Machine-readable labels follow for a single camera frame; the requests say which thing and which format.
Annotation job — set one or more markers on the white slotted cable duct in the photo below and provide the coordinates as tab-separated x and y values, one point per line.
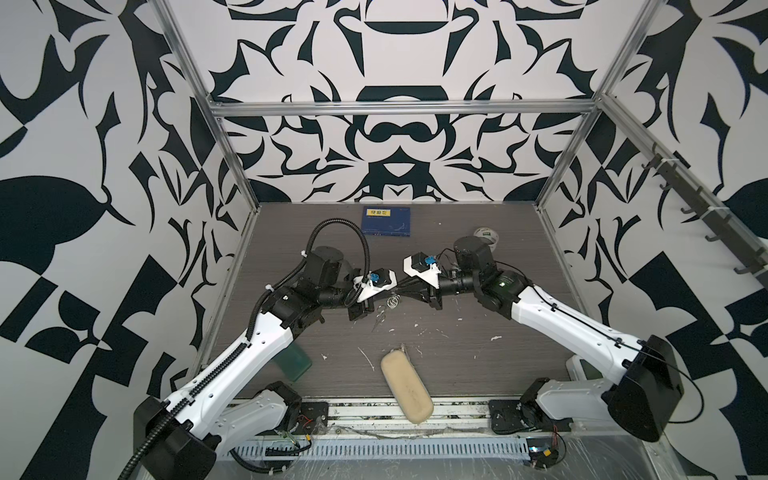
511	448

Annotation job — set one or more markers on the green circuit board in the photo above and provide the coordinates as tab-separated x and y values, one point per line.
543	453

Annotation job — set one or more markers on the silver keyring cluster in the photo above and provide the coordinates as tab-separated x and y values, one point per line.
393	301

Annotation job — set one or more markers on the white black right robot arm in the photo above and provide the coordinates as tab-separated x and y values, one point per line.
640	384

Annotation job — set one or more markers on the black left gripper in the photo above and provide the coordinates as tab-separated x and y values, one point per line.
360	308

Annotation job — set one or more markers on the beige glasses case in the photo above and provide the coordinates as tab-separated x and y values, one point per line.
407	387

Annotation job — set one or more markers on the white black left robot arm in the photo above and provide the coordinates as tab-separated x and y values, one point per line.
184	435

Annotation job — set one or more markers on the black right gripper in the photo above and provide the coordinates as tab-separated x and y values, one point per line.
428	294

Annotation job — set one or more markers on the blue book yellow label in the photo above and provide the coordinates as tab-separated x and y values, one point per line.
386	221

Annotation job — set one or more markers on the white digital timer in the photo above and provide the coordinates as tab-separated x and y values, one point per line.
580	370

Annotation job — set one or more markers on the clear tape roll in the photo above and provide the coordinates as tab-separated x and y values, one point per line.
488	235

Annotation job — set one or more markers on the green translucent plastic case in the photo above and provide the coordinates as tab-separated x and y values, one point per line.
293	362

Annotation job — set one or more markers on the black wall hook rack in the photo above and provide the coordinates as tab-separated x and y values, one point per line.
703	205

